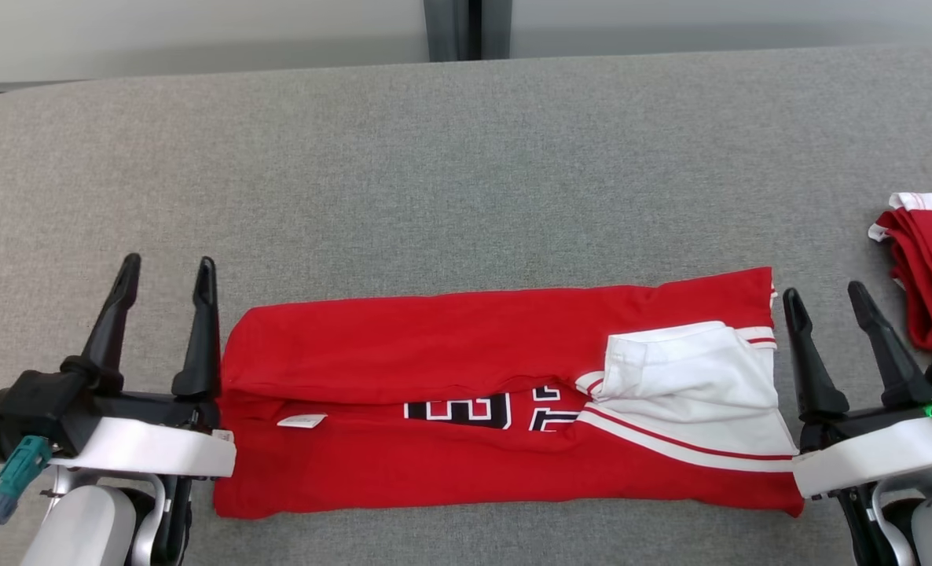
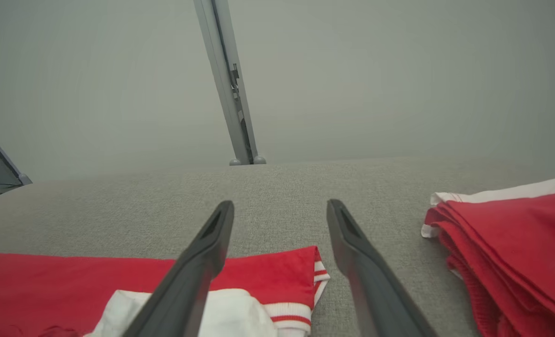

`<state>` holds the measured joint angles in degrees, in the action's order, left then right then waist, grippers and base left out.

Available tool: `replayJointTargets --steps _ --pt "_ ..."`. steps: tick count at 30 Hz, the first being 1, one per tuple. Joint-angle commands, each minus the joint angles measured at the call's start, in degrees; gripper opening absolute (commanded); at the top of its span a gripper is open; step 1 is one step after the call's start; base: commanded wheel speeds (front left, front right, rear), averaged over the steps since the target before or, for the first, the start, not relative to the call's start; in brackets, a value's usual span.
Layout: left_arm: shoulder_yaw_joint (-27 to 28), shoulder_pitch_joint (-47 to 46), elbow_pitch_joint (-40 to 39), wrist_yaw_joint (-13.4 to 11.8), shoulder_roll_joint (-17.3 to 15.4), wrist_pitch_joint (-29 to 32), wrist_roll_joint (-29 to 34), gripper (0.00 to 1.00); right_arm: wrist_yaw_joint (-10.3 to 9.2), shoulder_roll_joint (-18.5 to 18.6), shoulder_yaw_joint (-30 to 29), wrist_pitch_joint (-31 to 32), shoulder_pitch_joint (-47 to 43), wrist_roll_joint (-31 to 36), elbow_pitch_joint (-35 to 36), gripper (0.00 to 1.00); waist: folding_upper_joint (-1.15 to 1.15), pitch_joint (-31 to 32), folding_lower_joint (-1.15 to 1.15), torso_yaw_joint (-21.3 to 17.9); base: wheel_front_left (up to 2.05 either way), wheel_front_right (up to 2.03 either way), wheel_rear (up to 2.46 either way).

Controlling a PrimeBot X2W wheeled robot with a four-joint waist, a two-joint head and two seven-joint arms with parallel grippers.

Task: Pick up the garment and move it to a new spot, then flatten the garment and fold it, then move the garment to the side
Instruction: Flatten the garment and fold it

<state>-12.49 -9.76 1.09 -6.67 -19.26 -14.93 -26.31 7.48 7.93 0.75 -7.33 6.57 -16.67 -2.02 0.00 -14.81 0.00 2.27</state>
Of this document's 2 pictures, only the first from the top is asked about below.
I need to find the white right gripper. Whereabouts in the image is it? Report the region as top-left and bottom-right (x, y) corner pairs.
(783, 281), (932, 500)

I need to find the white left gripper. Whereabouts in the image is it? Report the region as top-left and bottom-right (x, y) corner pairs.
(50, 253), (237, 479)

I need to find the red shirt with white collar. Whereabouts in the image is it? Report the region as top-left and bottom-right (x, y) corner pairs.
(213, 267), (805, 520)

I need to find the grey fabric sofa seat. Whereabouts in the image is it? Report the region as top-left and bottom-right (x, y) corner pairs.
(0, 43), (932, 566)

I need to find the teal left cable connector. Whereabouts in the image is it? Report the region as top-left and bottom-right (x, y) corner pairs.
(0, 436), (53, 524)

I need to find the grey metal partition post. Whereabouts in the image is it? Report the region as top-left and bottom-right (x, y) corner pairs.
(423, 0), (512, 62)

